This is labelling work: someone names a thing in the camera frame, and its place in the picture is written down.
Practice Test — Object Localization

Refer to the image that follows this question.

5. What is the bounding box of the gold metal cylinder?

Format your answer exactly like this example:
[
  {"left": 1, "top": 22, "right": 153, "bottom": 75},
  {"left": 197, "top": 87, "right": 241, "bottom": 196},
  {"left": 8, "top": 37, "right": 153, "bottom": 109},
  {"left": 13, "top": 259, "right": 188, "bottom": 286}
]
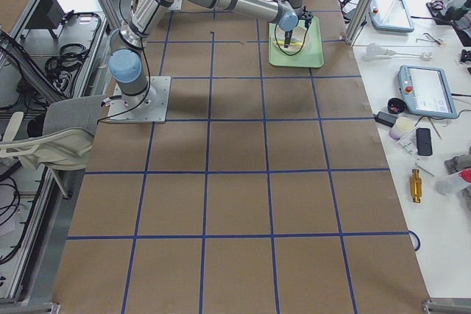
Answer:
[{"left": 409, "top": 168, "right": 422, "bottom": 203}]

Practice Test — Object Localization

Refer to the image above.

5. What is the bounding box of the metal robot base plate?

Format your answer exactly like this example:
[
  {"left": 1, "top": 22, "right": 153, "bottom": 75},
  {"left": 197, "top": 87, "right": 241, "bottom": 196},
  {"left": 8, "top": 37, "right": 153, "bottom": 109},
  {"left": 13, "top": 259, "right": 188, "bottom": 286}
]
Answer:
[{"left": 107, "top": 76, "right": 171, "bottom": 124}]

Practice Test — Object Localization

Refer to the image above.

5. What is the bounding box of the beige round plate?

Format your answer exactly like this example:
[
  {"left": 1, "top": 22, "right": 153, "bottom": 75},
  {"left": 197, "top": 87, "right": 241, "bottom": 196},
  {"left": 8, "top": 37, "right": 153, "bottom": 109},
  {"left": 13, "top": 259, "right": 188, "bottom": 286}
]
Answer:
[{"left": 269, "top": 24, "right": 310, "bottom": 53}]

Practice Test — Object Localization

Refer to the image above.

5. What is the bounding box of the black round container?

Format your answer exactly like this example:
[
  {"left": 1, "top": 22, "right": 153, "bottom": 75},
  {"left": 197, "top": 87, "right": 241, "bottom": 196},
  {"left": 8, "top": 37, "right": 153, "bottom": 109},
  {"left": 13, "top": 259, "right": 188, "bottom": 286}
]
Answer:
[{"left": 387, "top": 97, "right": 406, "bottom": 114}]

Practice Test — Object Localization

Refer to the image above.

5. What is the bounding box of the white office chair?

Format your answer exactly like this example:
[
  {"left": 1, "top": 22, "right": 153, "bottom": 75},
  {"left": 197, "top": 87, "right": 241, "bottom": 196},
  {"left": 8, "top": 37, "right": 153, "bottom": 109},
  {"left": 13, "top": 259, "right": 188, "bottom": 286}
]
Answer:
[{"left": 1, "top": 95, "right": 105, "bottom": 171}]

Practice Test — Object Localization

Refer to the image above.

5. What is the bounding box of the black smartphone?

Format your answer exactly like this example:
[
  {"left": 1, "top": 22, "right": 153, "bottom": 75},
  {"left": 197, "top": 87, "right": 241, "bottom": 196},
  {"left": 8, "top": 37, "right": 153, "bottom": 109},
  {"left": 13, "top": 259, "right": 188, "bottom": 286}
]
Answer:
[{"left": 416, "top": 128, "right": 433, "bottom": 157}]

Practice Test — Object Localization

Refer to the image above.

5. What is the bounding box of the black power adapter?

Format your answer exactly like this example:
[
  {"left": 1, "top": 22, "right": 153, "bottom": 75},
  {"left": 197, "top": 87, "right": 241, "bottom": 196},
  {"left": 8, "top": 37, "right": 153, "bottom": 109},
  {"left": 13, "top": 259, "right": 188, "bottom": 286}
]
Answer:
[{"left": 374, "top": 111, "right": 397, "bottom": 128}]

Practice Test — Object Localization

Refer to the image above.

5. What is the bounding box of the light green plastic tray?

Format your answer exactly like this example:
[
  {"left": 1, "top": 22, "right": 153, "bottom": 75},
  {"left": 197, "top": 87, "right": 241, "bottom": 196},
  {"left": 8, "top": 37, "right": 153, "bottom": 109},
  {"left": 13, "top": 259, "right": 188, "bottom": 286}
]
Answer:
[{"left": 269, "top": 16, "right": 324, "bottom": 68}]

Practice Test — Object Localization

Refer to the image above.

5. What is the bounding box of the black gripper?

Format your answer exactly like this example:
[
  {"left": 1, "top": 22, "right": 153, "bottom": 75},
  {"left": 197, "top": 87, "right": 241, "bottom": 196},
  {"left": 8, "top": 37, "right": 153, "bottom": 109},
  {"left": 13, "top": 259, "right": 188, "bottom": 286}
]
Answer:
[
  {"left": 284, "top": 31, "right": 293, "bottom": 43},
  {"left": 298, "top": 11, "right": 314, "bottom": 28}
]

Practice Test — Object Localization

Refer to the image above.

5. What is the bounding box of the yellow plastic fork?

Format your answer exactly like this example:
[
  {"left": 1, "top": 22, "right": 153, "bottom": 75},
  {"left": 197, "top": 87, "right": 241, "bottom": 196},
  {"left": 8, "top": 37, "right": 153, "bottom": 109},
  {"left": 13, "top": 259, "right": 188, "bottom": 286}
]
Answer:
[{"left": 273, "top": 38, "right": 292, "bottom": 48}]

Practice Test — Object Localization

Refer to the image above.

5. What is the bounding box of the grey teach pendant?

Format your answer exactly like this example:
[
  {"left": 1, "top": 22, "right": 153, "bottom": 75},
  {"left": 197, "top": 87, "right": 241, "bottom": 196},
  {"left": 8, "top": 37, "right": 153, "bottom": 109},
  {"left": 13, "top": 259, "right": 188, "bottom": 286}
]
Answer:
[
  {"left": 369, "top": 0, "right": 414, "bottom": 32},
  {"left": 397, "top": 65, "right": 458, "bottom": 119}
]

